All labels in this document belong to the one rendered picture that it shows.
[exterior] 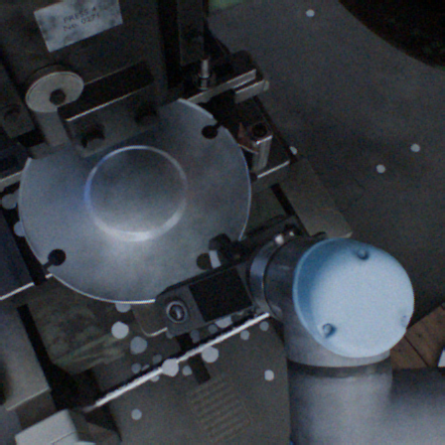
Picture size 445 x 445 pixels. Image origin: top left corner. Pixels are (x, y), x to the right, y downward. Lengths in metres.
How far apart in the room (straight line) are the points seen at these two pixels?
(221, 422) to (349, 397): 0.91
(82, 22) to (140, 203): 0.28
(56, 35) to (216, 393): 0.93
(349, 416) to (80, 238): 0.44
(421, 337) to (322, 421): 0.80
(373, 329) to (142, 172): 0.46
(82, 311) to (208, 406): 0.52
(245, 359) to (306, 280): 1.11
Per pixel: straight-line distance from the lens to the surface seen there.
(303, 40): 1.91
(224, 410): 1.35
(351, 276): 0.41
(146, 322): 0.75
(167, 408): 1.52
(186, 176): 0.80
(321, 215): 0.95
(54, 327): 0.91
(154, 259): 0.76
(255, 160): 0.86
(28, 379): 0.90
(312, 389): 0.45
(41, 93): 0.62
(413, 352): 1.23
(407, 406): 0.47
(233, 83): 0.92
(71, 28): 0.58
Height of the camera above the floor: 1.51
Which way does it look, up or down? 69 degrees down
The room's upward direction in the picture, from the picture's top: 3 degrees clockwise
